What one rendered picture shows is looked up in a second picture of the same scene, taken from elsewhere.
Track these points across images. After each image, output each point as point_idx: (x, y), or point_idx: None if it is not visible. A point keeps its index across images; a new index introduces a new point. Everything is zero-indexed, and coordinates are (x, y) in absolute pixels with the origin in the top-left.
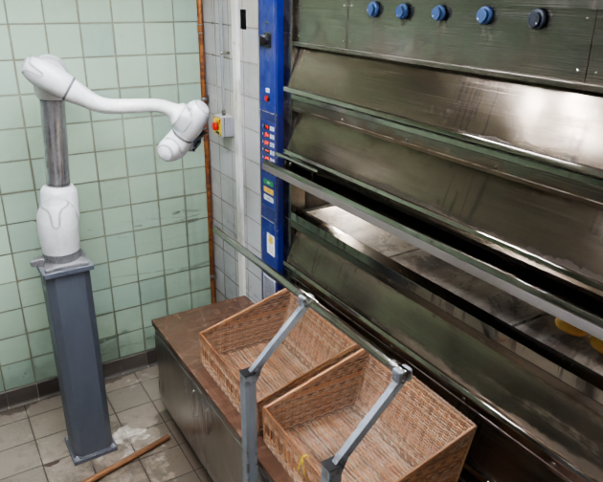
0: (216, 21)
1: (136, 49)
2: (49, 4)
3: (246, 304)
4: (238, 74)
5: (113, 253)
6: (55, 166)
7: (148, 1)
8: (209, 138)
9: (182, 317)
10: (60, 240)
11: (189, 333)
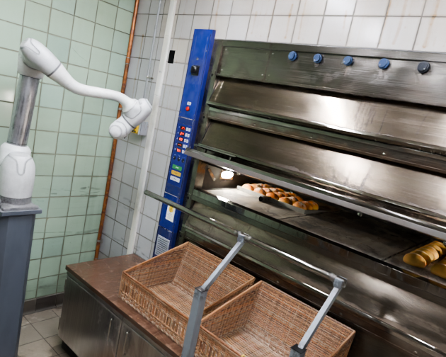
0: (144, 57)
1: (82, 62)
2: (30, 13)
3: (137, 259)
4: (160, 92)
5: None
6: (21, 129)
7: (98, 32)
8: None
9: (90, 265)
10: (21, 185)
11: (100, 275)
